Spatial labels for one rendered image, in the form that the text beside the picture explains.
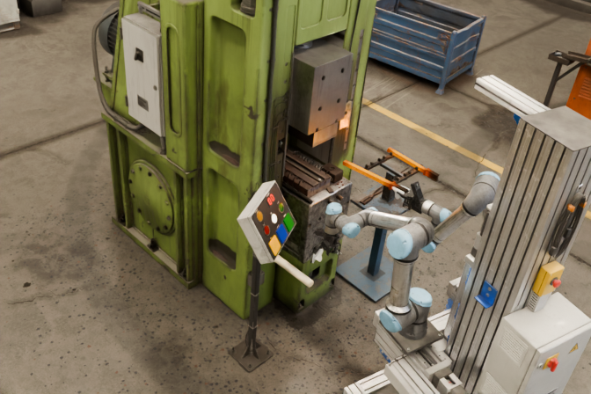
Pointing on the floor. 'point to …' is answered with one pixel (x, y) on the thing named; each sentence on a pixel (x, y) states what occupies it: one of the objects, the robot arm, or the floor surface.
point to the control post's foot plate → (241, 353)
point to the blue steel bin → (425, 37)
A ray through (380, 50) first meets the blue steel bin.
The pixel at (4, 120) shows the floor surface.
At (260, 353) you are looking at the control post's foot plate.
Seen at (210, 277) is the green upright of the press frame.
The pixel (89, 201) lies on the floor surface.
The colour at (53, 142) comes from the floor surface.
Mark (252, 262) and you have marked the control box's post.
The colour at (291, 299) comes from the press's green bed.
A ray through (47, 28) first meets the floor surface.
